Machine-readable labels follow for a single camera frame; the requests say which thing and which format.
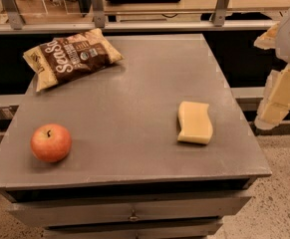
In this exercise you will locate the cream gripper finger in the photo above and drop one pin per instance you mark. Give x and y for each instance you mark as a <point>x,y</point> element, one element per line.
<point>267,40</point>
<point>275,105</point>

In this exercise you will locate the yellow sponge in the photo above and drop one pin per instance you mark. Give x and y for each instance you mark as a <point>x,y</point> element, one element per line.
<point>195,124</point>

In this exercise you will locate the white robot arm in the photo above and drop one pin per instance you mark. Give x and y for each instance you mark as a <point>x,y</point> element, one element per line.
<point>282,49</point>

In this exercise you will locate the brown chip bag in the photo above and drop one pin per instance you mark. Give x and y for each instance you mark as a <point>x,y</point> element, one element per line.
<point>65,59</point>

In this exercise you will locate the grey drawer cabinet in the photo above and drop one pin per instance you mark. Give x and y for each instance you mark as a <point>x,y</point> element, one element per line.
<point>125,154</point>

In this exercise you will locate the red apple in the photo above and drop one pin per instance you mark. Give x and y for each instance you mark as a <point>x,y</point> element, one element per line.
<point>51,142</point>

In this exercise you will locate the metal drawer handle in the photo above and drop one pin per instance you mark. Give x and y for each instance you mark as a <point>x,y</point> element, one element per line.
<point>133,217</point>

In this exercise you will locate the metal railing frame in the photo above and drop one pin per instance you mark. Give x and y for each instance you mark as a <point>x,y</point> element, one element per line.
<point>73,16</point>

